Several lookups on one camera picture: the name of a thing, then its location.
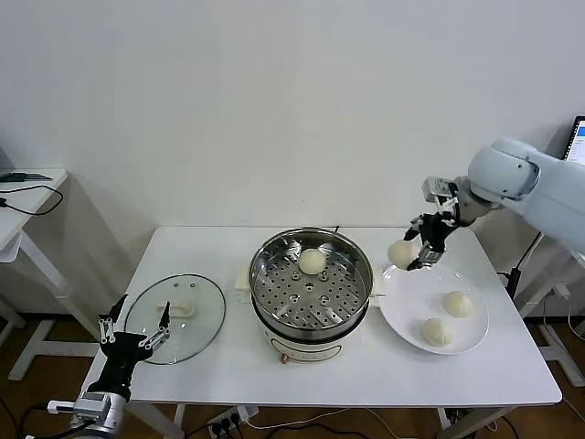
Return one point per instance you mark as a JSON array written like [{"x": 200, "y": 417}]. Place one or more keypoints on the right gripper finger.
[
  {"x": 414, "y": 228},
  {"x": 427, "y": 258}
]

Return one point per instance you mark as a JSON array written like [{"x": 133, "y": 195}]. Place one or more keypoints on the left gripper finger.
[
  {"x": 107, "y": 330},
  {"x": 157, "y": 337}
]

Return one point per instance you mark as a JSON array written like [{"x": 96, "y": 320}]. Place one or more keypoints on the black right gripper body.
[{"x": 436, "y": 233}]

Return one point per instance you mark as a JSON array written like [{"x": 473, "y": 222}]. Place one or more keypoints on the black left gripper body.
[{"x": 123, "y": 352}]

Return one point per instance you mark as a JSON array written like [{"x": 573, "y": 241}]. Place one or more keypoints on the white steamed baozi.
[
  {"x": 312, "y": 261},
  {"x": 437, "y": 332},
  {"x": 458, "y": 303},
  {"x": 402, "y": 253}
]

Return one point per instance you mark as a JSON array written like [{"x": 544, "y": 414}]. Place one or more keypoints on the round glass lid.
[{"x": 201, "y": 315}]

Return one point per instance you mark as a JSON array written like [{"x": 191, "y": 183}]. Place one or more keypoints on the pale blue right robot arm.
[{"x": 503, "y": 174}]

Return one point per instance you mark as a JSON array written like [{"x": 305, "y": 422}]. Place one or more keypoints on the perforated steel steamer pot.
[{"x": 311, "y": 297}]

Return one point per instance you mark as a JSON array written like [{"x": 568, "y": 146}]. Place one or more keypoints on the white oval plate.
[{"x": 402, "y": 313}]

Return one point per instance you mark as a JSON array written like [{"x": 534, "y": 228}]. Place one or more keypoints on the white power strip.
[{"x": 228, "y": 418}]

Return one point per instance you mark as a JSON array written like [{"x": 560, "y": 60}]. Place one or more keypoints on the white power adapter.
[{"x": 560, "y": 291}]

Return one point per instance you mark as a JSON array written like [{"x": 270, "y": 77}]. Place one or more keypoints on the white side desk with tool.
[{"x": 13, "y": 224}]

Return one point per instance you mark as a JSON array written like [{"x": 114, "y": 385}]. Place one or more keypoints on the white electric cooker base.
[{"x": 306, "y": 350}]

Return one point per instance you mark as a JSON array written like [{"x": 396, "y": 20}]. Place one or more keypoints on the open laptop lit screen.
[{"x": 578, "y": 137}]

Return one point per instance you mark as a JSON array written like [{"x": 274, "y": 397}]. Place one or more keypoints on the green flat tool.
[{"x": 13, "y": 177}]

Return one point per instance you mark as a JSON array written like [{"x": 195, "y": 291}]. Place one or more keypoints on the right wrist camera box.
[{"x": 439, "y": 188}]

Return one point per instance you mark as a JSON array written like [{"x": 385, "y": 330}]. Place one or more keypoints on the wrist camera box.
[
  {"x": 61, "y": 407},
  {"x": 439, "y": 188}
]

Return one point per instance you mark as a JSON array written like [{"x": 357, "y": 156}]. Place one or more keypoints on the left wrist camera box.
[{"x": 61, "y": 407}]

